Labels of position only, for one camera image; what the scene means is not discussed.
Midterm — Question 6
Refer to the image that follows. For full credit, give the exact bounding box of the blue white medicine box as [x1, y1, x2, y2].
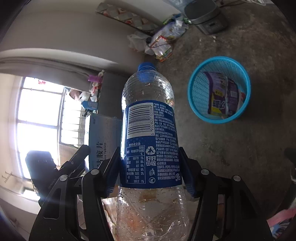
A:
[88, 114, 125, 198]

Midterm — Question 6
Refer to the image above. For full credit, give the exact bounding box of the clear Pepsi water bottle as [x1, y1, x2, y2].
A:
[116, 62, 189, 240]

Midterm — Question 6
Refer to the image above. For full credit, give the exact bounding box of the purple snack bag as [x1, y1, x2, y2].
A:
[203, 71, 246, 118]

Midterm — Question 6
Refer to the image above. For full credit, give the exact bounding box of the floor trash pile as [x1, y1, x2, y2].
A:
[144, 14, 191, 62]

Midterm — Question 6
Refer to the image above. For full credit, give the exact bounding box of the patterned tablecloth table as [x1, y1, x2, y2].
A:
[101, 197, 119, 241]

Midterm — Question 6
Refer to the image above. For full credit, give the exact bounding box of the grey cabinet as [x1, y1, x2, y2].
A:
[98, 72, 128, 120]

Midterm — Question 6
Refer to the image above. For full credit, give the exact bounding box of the blue detergent bottle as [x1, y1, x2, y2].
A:
[82, 100, 98, 111]

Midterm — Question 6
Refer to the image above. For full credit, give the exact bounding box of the blue plastic mesh wastebasket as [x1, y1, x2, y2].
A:
[188, 56, 251, 124]

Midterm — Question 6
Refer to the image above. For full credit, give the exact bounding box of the purple cup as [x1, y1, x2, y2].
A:
[88, 75, 103, 83]

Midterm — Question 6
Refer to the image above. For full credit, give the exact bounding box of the white plastic bag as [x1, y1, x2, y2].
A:
[127, 31, 150, 52]

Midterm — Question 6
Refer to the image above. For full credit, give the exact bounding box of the folded patterned mat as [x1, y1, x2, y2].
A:
[96, 3, 159, 34]

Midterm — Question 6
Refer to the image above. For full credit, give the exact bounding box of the black rice cooker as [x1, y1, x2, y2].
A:
[184, 0, 228, 35]

